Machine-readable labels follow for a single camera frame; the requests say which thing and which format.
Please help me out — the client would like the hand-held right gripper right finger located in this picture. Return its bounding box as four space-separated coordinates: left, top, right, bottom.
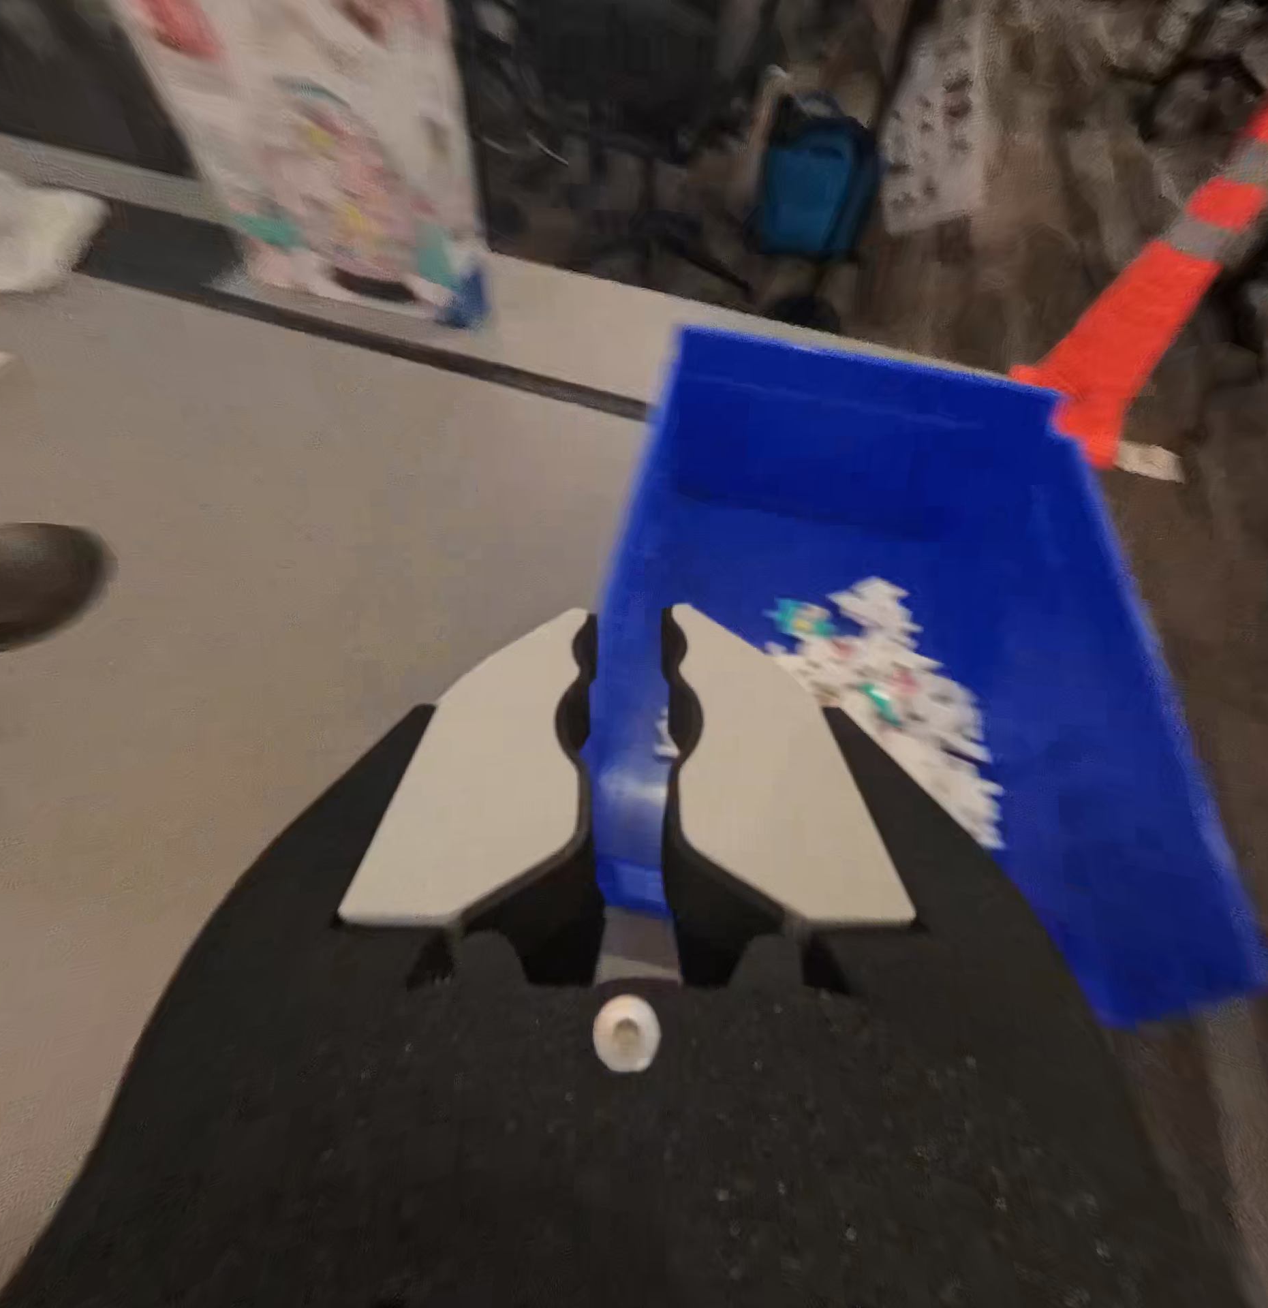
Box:
660 603 918 989

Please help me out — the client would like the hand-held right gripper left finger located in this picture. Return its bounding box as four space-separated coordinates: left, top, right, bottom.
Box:
338 607 606 987

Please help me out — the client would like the pile of puzzle pieces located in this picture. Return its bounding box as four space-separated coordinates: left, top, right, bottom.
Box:
761 577 1006 850

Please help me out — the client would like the blue plastic bin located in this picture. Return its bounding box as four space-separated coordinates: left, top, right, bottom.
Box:
582 326 1268 1028

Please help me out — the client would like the black ball stand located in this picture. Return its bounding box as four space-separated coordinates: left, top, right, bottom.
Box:
0 521 116 656

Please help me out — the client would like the teal puzzle picture box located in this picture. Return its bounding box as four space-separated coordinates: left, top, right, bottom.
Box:
107 0 492 330

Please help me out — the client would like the orange traffic cone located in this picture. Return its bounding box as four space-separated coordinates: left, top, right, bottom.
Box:
1010 81 1268 469

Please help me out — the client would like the blue office chair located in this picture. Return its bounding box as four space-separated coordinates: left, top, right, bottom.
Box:
746 92 885 262

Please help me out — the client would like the white printed board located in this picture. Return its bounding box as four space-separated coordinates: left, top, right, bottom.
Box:
879 15 998 238

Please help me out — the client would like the clear stand with white base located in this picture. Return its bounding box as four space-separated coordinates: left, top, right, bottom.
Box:
0 163 109 292

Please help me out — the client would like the dark table cable hatch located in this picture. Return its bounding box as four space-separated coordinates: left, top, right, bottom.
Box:
77 205 238 298

